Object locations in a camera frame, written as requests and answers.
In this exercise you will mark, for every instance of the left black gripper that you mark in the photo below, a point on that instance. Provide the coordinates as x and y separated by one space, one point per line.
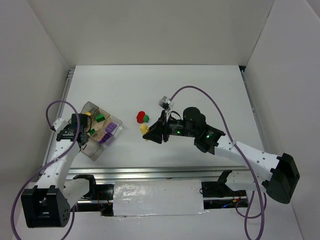
83 136

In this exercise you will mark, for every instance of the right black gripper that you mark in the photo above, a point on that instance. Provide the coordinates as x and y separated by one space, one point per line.
163 131

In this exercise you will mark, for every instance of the yellow rounded lego brick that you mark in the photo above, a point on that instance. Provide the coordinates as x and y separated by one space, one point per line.
144 129

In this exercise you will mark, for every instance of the small green lego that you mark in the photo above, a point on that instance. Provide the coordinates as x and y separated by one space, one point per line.
92 132

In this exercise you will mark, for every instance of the green long lego brick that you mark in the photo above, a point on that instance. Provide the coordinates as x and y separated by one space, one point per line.
99 118

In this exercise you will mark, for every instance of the purple rounded lego brick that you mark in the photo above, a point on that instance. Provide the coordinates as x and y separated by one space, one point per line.
111 127

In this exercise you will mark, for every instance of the small purple square lego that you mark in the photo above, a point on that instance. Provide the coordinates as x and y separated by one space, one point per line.
108 136

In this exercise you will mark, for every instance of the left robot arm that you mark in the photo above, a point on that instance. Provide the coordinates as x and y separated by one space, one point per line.
48 204

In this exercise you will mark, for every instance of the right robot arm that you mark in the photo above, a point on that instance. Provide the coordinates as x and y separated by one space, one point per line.
275 175

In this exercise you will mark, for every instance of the small green lego brick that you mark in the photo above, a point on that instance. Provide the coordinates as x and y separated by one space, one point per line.
146 118

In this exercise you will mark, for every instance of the red rounded lego brick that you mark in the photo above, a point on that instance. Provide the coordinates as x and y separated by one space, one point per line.
140 117

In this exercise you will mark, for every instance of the long clear plastic container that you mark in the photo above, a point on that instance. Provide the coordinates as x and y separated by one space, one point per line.
92 150

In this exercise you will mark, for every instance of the amber plastic container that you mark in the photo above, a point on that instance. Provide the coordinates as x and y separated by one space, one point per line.
97 125

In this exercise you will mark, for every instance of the purple butterfly lego piece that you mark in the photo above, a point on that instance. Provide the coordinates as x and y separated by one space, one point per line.
102 139

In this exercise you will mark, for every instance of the small clear plastic container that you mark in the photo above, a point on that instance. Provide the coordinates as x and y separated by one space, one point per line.
109 119

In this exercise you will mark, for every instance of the white foam board cover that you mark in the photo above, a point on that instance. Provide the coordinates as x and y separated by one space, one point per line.
157 198

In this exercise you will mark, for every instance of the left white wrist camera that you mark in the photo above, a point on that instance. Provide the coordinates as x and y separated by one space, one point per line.
59 124

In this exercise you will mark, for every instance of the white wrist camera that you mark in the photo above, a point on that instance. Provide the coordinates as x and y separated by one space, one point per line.
166 104
59 124

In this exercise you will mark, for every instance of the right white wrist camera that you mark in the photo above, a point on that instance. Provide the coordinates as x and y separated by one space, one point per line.
166 104

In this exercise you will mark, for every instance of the aluminium front rail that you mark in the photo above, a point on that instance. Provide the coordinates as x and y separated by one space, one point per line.
154 173

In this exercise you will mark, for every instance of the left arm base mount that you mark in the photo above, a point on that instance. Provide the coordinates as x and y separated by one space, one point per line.
98 199

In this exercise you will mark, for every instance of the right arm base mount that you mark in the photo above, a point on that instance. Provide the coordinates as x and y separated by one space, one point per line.
217 195

